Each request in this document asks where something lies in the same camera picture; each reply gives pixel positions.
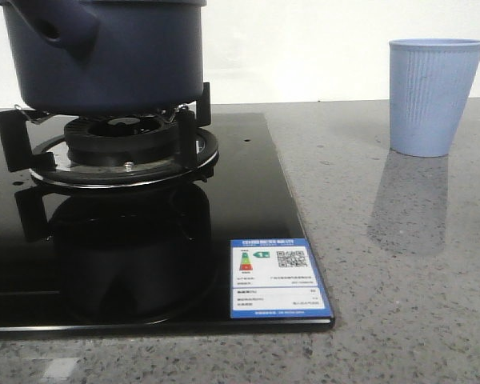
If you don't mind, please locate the blue energy label sticker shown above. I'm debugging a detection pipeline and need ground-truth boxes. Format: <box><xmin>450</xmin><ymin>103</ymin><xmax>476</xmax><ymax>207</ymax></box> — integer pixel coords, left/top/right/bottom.
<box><xmin>230</xmin><ymin>238</ymin><xmax>334</xmax><ymax>322</ymax></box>

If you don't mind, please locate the black pot support grate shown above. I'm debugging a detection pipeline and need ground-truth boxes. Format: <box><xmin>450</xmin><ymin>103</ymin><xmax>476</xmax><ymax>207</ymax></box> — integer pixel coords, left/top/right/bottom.
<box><xmin>0</xmin><ymin>83</ymin><xmax>218</xmax><ymax>189</ymax></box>

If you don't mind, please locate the light blue ribbed cup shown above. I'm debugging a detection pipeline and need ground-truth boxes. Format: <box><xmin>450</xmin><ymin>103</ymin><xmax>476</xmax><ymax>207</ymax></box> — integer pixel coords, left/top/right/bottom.
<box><xmin>389</xmin><ymin>38</ymin><xmax>480</xmax><ymax>158</ymax></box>

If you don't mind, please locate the dark blue cooking pot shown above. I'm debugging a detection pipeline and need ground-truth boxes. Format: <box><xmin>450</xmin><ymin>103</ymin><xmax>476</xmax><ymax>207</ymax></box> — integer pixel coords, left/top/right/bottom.
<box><xmin>0</xmin><ymin>1</ymin><xmax>204</xmax><ymax>115</ymax></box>

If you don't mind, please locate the black glass gas stove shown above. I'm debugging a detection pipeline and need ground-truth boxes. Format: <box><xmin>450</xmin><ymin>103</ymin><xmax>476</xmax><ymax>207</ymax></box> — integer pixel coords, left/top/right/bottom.
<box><xmin>0</xmin><ymin>114</ymin><xmax>335</xmax><ymax>338</ymax></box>

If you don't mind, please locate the black round gas burner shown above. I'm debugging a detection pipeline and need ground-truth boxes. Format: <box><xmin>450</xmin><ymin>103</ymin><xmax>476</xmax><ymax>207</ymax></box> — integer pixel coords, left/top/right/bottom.
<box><xmin>64</xmin><ymin>116</ymin><xmax>178</xmax><ymax>166</ymax></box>

